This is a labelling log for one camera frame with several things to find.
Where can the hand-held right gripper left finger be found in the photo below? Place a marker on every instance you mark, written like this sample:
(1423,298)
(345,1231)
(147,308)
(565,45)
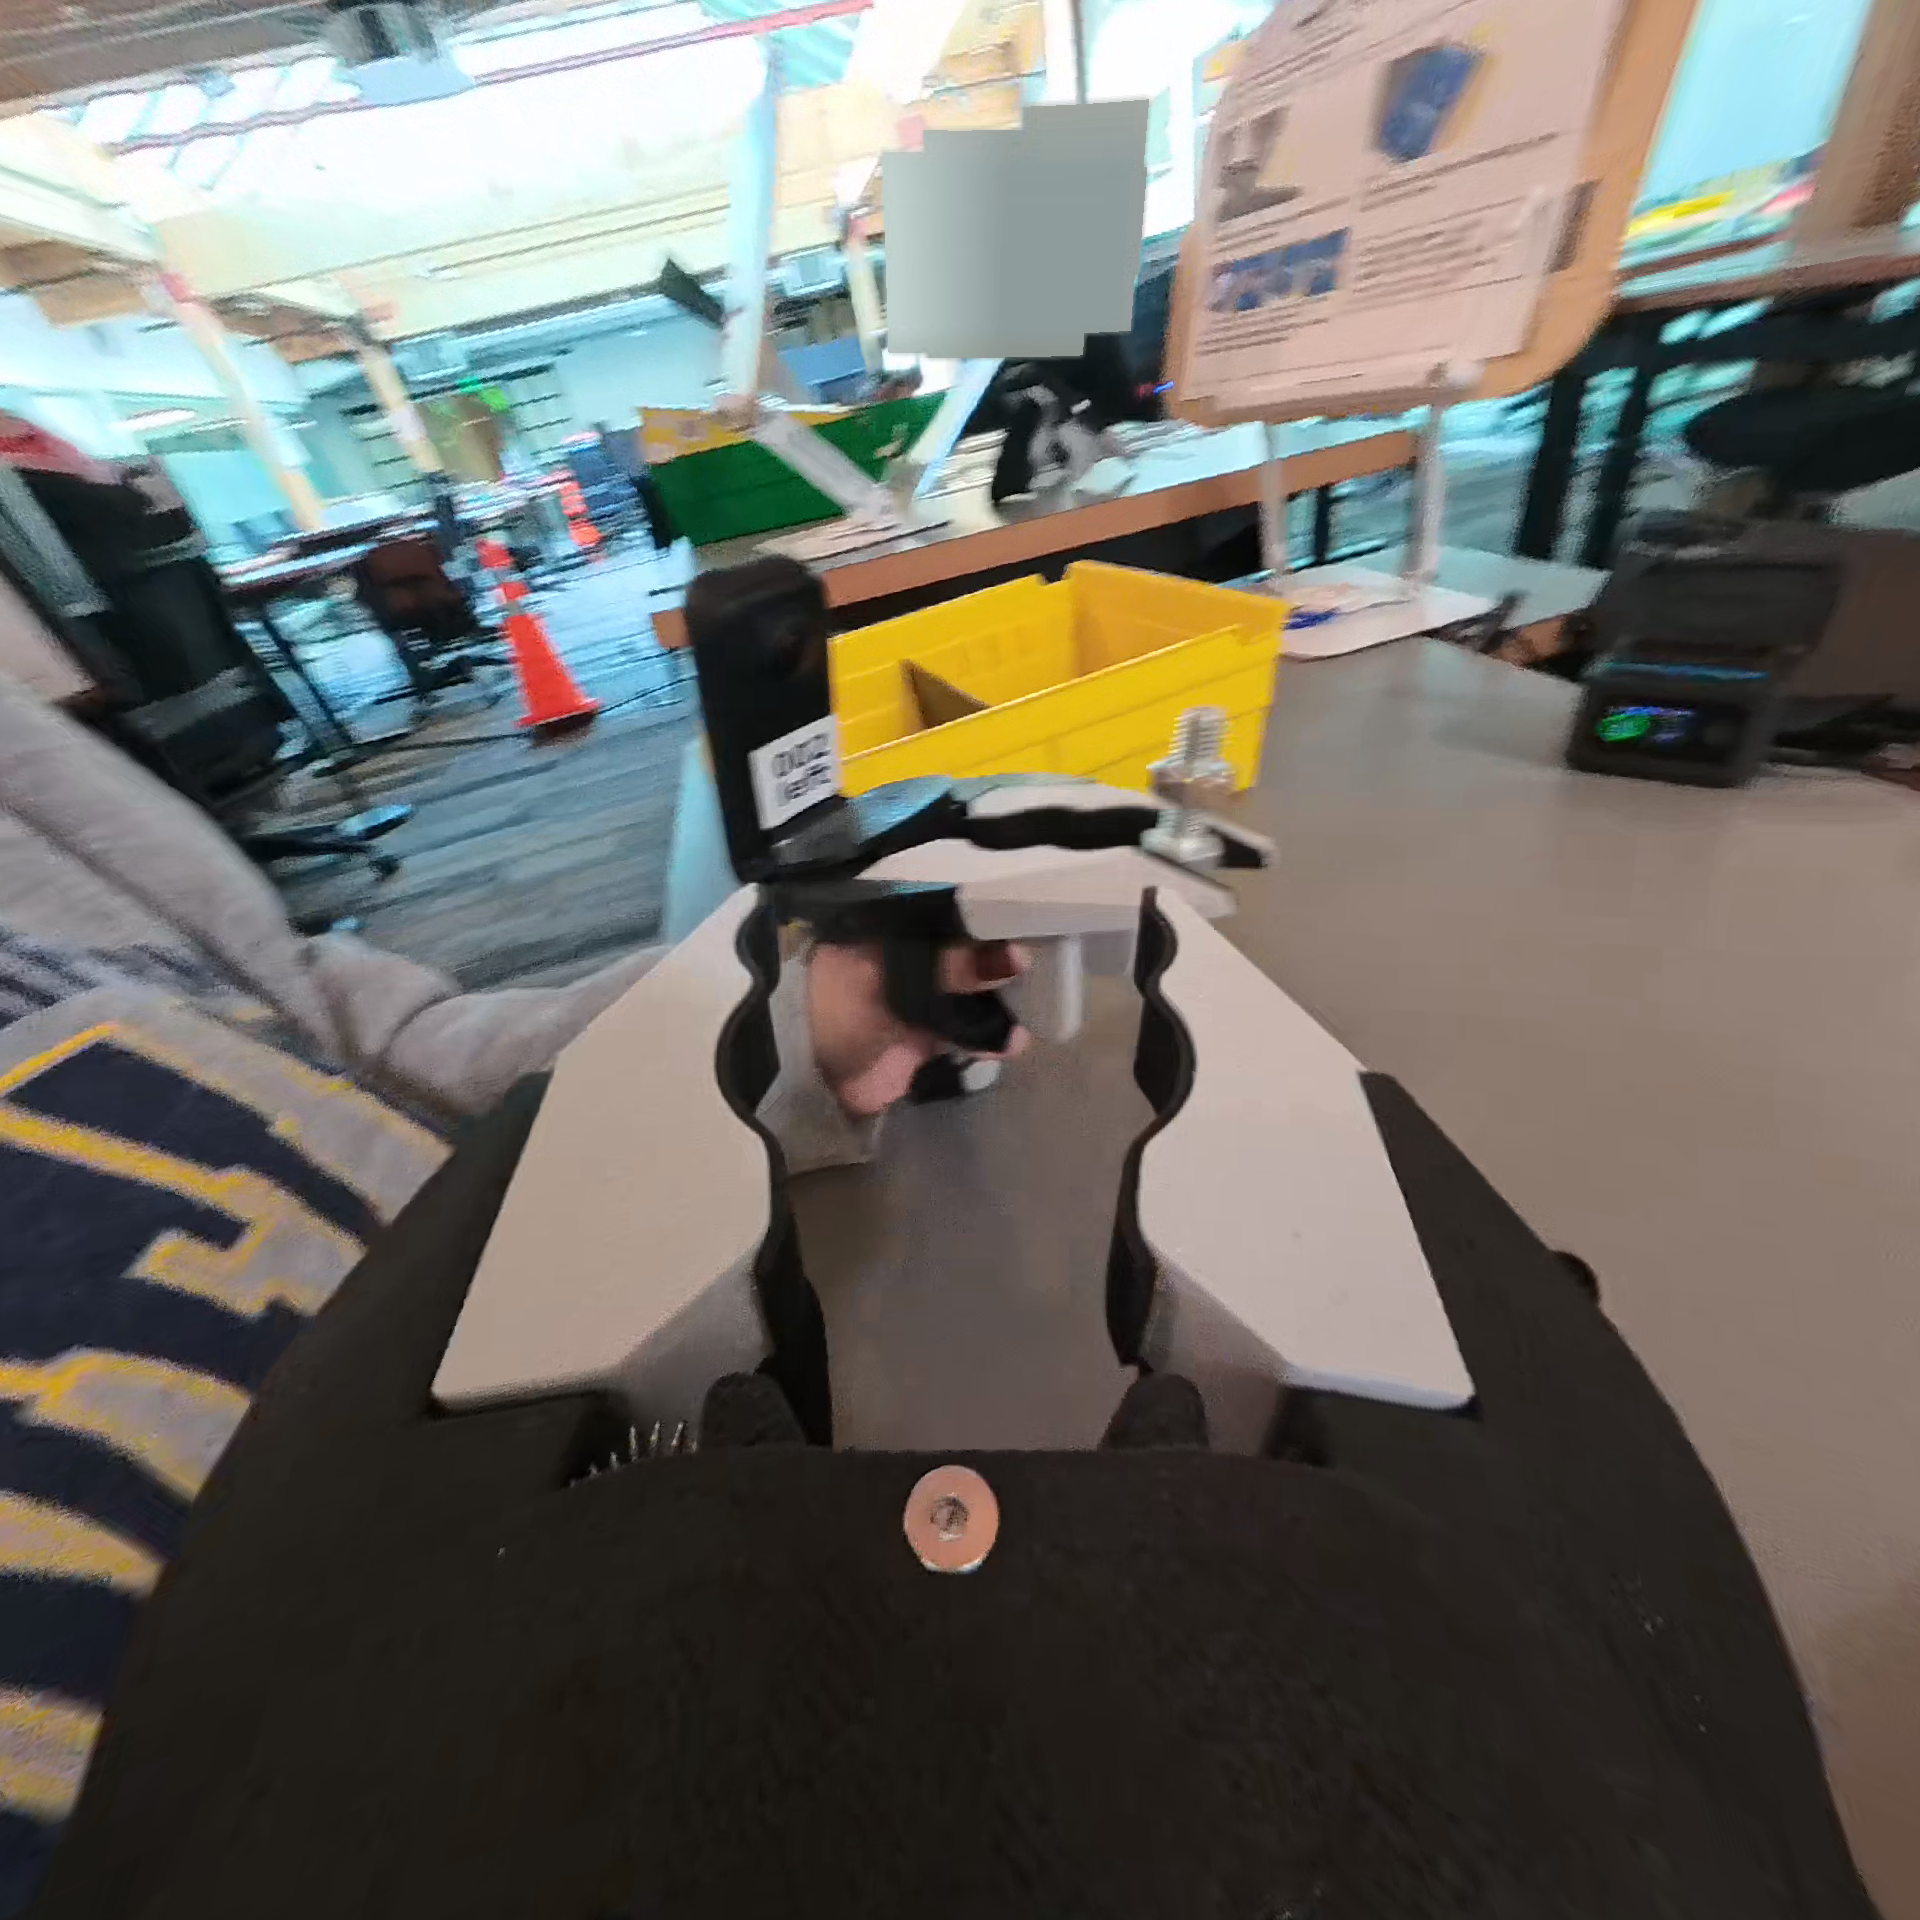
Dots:
(600,1199)

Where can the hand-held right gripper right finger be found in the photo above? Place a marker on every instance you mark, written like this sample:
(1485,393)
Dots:
(1289,1199)

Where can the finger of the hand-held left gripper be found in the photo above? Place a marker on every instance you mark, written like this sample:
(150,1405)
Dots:
(1048,894)
(1066,812)

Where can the silver hex nut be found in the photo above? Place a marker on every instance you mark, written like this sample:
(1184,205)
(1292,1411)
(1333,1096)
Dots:
(1194,776)

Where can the silver threaded bolt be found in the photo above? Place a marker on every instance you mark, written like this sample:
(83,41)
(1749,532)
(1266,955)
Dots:
(1198,737)

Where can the person's left forearm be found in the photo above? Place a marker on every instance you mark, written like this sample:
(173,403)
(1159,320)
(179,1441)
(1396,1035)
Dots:
(226,901)

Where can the person's left hand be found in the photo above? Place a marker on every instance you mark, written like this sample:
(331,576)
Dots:
(855,1049)

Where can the yellow plastic bin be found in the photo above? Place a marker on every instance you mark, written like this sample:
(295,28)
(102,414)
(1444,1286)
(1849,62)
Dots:
(1048,707)

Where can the green plastic bin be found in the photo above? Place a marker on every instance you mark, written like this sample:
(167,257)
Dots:
(718,497)

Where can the orange traffic cone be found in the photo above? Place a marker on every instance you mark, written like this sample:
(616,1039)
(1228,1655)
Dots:
(548,684)
(504,577)
(579,518)

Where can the long wooden table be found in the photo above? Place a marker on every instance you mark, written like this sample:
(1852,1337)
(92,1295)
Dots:
(1048,526)

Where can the brown office chair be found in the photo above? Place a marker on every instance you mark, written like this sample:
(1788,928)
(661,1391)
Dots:
(413,600)

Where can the black device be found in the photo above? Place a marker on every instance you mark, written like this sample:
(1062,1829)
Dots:
(1048,445)

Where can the grey sweatshirt with navy print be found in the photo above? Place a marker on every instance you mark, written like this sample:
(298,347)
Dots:
(150,1171)

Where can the black office chair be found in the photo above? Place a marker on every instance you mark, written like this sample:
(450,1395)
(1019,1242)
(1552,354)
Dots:
(1799,423)
(166,631)

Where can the black portable power station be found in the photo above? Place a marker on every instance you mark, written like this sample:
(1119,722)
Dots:
(1695,647)

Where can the paper sign on white stand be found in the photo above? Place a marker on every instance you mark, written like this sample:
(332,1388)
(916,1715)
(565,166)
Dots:
(1396,195)

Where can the wooden desk with black legs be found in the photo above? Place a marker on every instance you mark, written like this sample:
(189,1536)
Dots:
(1799,272)

